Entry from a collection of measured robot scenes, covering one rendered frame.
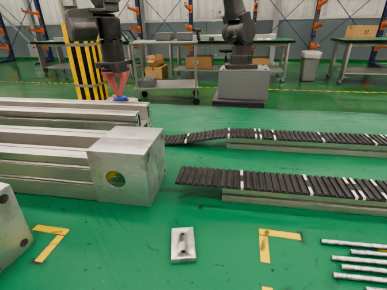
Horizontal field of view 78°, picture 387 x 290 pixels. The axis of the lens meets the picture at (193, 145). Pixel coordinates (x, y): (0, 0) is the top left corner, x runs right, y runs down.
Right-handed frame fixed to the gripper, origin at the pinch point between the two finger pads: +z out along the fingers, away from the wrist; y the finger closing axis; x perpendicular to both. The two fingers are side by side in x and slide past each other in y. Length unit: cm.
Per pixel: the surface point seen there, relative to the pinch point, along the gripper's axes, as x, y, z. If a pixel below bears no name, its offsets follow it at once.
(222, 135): 31.0, 14.3, 5.1
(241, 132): 35.2, 13.1, 4.5
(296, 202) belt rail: 43, 34, 7
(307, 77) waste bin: 177, -456, 74
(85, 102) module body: -4.3, 10.3, -0.1
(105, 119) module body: 4.9, 17.8, 1.3
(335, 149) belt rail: 55, 15, 7
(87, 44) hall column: -161, -250, 1
